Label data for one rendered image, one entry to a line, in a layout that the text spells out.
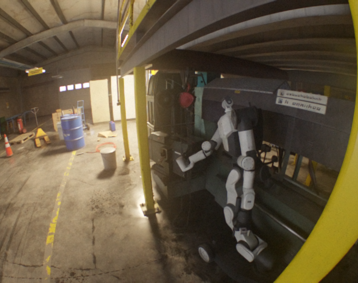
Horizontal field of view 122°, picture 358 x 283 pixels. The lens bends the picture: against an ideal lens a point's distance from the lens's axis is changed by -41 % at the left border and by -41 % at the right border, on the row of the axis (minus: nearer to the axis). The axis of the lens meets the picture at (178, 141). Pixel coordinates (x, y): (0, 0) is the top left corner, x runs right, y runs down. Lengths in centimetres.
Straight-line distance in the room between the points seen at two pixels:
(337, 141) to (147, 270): 183
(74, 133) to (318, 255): 474
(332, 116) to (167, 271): 180
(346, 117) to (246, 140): 74
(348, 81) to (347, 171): 251
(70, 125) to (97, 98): 324
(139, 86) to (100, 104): 607
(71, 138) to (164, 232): 358
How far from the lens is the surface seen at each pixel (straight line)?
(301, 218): 154
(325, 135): 132
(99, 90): 764
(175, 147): 198
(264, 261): 146
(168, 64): 161
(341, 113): 130
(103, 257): 187
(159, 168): 233
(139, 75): 166
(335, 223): 37
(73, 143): 478
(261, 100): 160
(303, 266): 47
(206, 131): 242
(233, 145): 112
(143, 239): 191
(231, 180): 125
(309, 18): 87
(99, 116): 772
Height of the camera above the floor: 149
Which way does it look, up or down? 19 degrees down
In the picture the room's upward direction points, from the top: 1 degrees counter-clockwise
